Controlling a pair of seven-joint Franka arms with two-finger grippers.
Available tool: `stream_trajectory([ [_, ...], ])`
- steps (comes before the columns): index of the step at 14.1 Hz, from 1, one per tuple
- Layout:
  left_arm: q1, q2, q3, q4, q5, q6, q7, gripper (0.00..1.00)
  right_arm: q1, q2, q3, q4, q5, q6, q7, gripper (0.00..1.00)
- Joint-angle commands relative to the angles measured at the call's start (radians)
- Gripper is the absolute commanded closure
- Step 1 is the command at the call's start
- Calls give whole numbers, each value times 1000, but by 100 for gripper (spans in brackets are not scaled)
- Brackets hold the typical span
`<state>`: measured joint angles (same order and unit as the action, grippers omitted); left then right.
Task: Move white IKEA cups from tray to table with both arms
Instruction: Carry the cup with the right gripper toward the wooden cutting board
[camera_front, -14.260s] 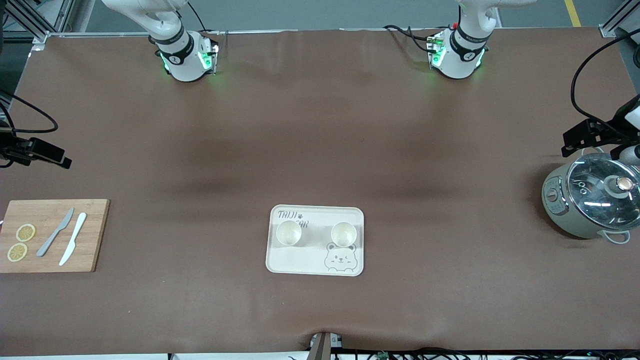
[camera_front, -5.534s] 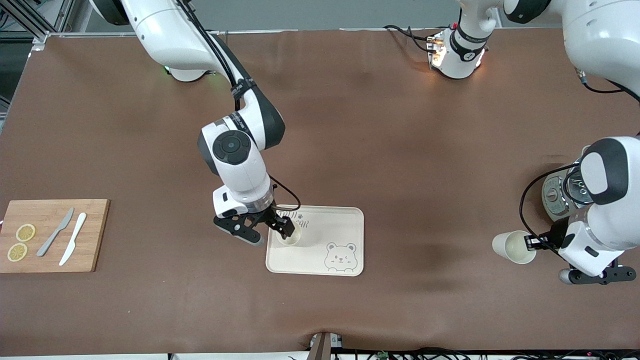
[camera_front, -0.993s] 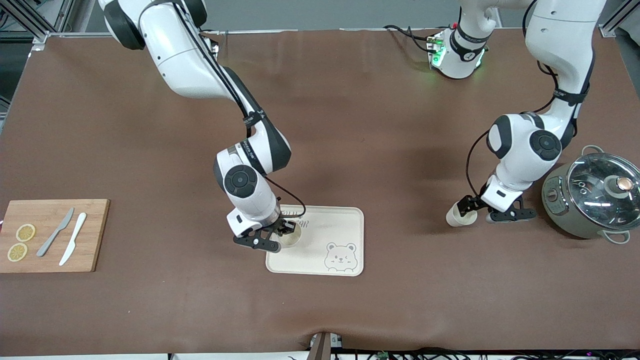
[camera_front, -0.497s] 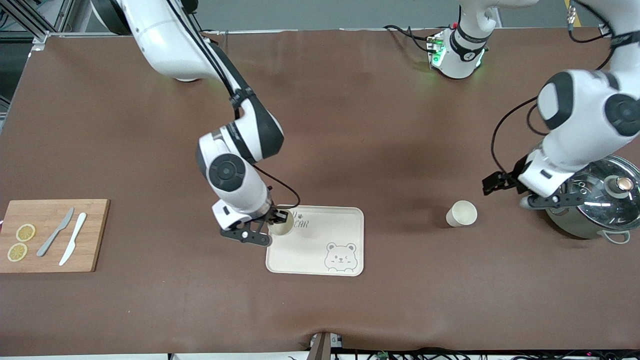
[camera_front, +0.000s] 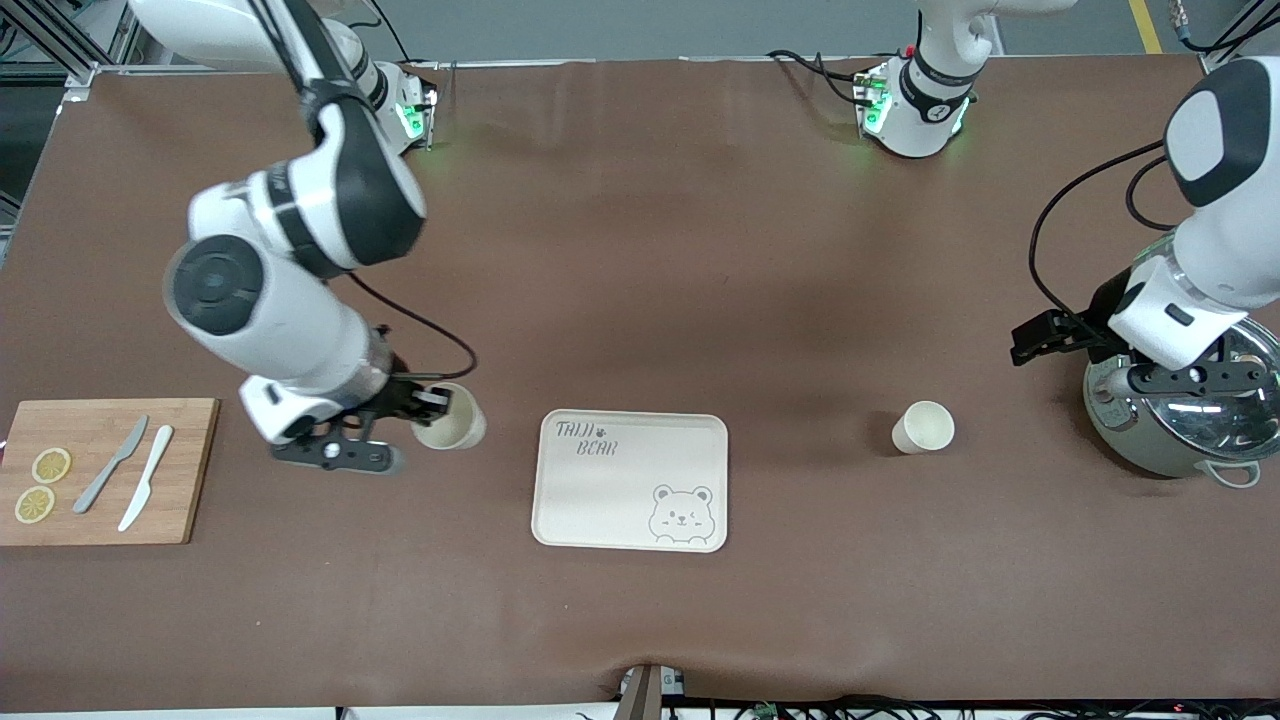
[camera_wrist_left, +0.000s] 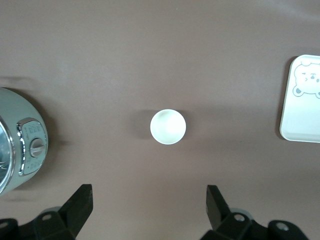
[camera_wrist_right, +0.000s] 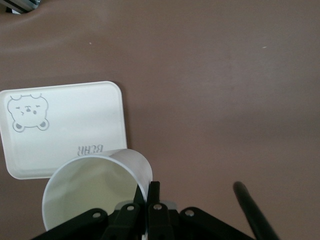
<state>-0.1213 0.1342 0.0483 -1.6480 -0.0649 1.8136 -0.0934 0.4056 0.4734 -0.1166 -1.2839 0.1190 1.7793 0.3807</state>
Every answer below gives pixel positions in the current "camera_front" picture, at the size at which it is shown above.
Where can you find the paper cup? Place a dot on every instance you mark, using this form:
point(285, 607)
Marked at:
point(462, 425)
point(925, 428)

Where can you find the white plastic knife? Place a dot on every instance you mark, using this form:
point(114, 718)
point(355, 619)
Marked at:
point(137, 500)

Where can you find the grey plastic knife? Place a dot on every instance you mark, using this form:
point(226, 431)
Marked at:
point(93, 490)

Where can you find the yellow lemon slice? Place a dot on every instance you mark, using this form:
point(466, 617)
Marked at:
point(51, 466)
point(35, 505)

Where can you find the aluminium frame profile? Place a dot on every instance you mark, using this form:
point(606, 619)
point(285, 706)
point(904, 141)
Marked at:
point(60, 40)

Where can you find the wooden cutting board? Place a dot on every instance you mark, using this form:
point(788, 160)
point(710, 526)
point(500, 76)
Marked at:
point(200, 450)

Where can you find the metal table edge clamp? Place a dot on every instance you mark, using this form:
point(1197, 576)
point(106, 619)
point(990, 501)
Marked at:
point(650, 695)

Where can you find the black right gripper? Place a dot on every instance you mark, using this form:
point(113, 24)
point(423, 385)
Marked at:
point(393, 395)

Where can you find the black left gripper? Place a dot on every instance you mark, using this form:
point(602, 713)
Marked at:
point(1098, 312)

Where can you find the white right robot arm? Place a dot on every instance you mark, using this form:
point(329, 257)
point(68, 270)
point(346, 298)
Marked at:
point(300, 210)

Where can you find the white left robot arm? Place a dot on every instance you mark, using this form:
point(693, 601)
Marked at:
point(1225, 240)

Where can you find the pot with glass lid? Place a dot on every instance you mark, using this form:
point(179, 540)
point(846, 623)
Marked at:
point(1150, 440)

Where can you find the cream tray with bear print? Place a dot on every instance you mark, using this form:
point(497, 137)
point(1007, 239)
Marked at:
point(620, 500)

